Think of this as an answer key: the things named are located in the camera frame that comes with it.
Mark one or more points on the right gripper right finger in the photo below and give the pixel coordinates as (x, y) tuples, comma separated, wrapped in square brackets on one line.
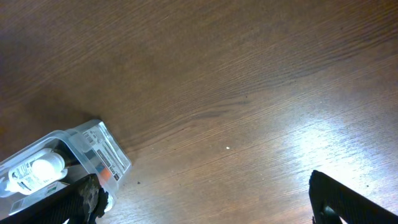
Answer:
[(333, 202)]

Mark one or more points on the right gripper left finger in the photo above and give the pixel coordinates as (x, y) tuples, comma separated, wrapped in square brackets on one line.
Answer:
[(81, 202)]

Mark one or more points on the dark bottle white cap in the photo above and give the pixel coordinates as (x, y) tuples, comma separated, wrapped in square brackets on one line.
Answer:
[(54, 165)]

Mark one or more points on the white spray bottle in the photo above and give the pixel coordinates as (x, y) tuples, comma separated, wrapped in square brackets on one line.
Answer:
[(21, 178)]

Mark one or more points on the clear plastic container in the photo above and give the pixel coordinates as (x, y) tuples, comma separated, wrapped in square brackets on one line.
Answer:
[(95, 148)]

